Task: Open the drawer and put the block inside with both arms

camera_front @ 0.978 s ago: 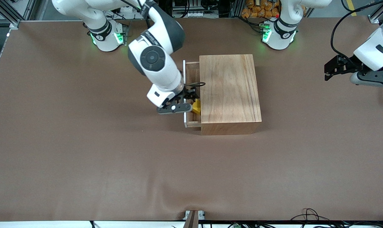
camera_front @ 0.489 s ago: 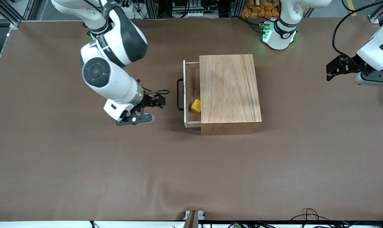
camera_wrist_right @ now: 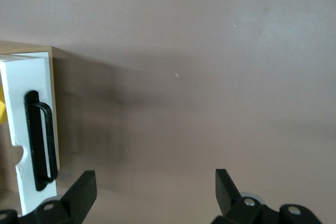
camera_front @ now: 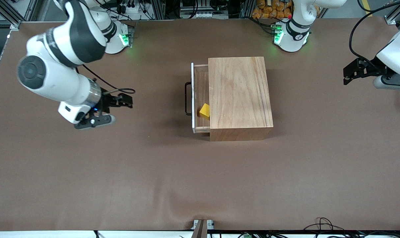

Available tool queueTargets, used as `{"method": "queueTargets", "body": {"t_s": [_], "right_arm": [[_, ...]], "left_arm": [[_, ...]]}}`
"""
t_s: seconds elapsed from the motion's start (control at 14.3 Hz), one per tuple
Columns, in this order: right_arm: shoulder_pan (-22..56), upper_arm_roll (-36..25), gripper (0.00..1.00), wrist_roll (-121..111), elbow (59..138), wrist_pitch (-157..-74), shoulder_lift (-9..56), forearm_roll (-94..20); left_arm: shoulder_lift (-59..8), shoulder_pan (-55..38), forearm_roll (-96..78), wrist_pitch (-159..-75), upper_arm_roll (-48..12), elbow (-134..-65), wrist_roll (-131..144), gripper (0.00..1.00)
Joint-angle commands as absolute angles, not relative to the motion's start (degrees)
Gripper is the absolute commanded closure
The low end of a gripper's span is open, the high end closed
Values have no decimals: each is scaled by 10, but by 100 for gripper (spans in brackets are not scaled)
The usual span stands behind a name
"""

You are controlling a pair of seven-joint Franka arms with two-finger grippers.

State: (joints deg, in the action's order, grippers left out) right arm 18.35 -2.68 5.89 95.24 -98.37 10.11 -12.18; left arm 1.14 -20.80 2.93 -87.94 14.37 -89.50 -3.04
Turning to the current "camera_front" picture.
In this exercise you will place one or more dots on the metal table edge bracket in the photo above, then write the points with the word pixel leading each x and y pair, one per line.
pixel 203 228

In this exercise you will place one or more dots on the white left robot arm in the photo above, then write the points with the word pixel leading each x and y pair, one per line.
pixel 294 36

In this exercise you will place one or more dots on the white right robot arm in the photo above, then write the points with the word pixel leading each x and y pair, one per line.
pixel 54 79

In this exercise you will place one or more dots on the yellow block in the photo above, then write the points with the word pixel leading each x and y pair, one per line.
pixel 205 111

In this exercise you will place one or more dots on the orange packet pile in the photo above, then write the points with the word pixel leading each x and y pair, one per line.
pixel 272 9

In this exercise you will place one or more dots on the brown table mat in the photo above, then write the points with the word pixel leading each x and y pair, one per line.
pixel 200 181

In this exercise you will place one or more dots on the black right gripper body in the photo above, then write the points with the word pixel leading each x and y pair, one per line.
pixel 107 100

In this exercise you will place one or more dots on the white power strip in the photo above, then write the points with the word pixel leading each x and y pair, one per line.
pixel 131 7

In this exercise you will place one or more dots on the light wooden drawer cabinet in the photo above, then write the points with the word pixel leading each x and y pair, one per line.
pixel 239 96

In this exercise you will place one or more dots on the aluminium frame profile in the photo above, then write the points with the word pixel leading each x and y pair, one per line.
pixel 398 15
pixel 6 15

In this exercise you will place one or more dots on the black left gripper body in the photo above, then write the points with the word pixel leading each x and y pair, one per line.
pixel 367 68

